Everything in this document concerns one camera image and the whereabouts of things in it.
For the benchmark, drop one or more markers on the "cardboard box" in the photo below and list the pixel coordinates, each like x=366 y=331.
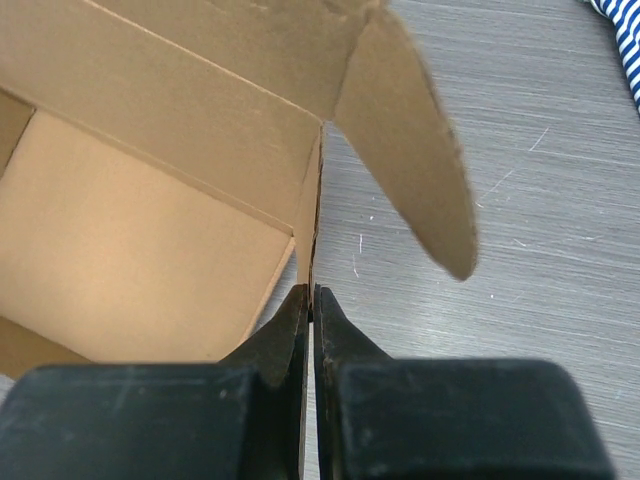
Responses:
x=161 y=163

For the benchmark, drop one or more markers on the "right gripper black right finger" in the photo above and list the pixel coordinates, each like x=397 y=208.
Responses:
x=380 y=417

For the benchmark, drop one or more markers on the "blue white striped cloth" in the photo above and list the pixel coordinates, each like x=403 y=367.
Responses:
x=624 y=16

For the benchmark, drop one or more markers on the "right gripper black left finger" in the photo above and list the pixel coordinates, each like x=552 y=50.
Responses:
x=242 y=417

